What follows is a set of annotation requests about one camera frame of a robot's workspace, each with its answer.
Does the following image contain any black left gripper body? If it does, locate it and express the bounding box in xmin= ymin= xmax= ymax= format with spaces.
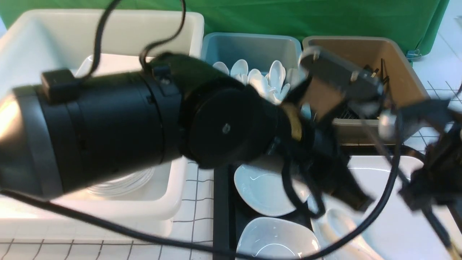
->
xmin=268 ymin=102 xmax=373 ymax=219

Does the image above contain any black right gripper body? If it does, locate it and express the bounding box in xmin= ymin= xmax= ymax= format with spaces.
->
xmin=399 ymin=124 xmax=462 ymax=211

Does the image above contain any white bowl tray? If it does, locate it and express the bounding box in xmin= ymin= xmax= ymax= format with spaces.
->
xmin=234 ymin=165 xmax=296 ymax=217
xmin=236 ymin=217 xmax=321 ymax=259

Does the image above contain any white ceramic soup spoon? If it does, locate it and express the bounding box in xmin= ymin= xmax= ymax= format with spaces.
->
xmin=317 ymin=208 xmax=383 ymax=260

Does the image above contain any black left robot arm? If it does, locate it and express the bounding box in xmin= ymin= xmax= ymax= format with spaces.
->
xmin=1 ymin=53 xmax=374 ymax=211

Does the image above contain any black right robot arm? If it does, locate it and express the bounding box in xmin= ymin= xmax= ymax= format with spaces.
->
xmin=286 ymin=46 xmax=461 ymax=211

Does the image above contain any pile of black chopsticks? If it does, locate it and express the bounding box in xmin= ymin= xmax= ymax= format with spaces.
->
xmin=337 ymin=58 xmax=389 ymax=120

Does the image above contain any pile of white spoons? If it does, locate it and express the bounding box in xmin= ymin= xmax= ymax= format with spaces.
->
xmin=213 ymin=59 xmax=304 ymax=105

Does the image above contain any black serving tray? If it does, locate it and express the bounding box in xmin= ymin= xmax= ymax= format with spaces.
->
xmin=213 ymin=145 xmax=462 ymax=260

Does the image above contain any teal plastic bin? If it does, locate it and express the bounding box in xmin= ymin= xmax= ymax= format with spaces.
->
xmin=201 ymin=32 xmax=302 ymax=73

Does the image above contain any white grid tablecloth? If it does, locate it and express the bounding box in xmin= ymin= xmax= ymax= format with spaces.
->
xmin=0 ymin=32 xmax=462 ymax=260

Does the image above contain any brown plastic bin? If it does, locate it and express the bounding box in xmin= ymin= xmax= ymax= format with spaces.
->
xmin=302 ymin=36 xmax=432 ymax=145

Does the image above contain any green cloth backdrop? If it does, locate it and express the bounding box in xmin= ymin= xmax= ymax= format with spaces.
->
xmin=1 ymin=0 xmax=449 ymax=55

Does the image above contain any stack of white bowls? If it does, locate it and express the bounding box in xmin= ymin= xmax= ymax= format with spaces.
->
xmin=86 ymin=167 xmax=155 ymax=198

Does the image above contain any stack of white square plates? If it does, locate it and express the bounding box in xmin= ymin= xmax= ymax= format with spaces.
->
xmin=74 ymin=54 xmax=141 ymax=78

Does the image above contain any large white plastic tub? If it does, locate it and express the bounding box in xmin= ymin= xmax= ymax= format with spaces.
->
xmin=1 ymin=9 xmax=188 ymax=236

